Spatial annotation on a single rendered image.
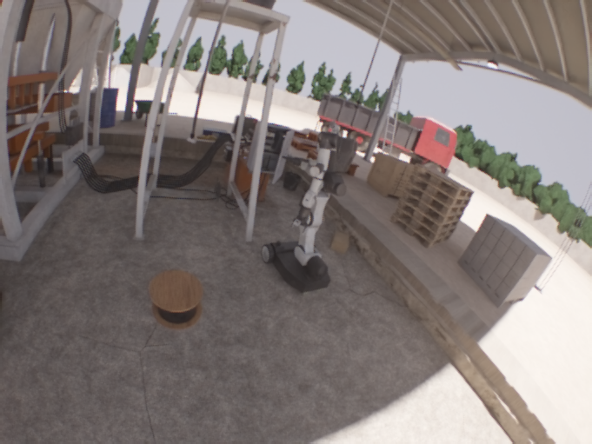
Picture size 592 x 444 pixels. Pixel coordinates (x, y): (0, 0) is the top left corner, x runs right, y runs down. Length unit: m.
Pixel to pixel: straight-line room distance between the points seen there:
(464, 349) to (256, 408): 1.98
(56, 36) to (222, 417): 4.36
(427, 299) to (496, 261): 1.32
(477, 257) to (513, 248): 0.60
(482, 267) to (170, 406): 3.74
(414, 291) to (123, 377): 2.75
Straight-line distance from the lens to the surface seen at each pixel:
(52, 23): 4.05
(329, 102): 11.14
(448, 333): 2.72
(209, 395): 1.67
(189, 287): 1.85
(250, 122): 5.43
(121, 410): 1.69
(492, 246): 3.72
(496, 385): 2.75
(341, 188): 1.99
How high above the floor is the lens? 1.57
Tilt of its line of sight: 27 degrees down
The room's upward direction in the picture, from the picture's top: 19 degrees clockwise
